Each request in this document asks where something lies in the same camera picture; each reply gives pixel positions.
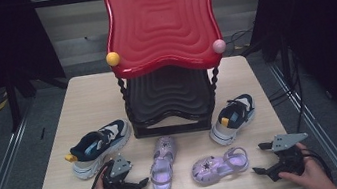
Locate small black floor tape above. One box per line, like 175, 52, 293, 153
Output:
39, 126, 48, 141

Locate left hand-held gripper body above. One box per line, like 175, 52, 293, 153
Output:
98, 151, 142, 189

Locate purple jelly sandal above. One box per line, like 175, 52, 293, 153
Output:
144, 134, 184, 189
188, 145, 252, 189

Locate person's right hand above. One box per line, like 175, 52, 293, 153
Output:
273, 137, 337, 189

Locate black metal stand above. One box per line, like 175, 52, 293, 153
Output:
1, 66, 76, 134

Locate navy and white sneaker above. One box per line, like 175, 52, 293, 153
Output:
204, 92, 261, 149
59, 118, 139, 183

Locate red and black shoe rack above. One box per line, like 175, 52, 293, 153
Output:
97, 0, 240, 144

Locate yellow floor tape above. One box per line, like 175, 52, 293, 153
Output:
0, 97, 11, 113

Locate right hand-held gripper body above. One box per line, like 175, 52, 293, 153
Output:
261, 130, 315, 184

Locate black floor cables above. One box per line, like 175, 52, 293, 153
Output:
223, 20, 311, 142

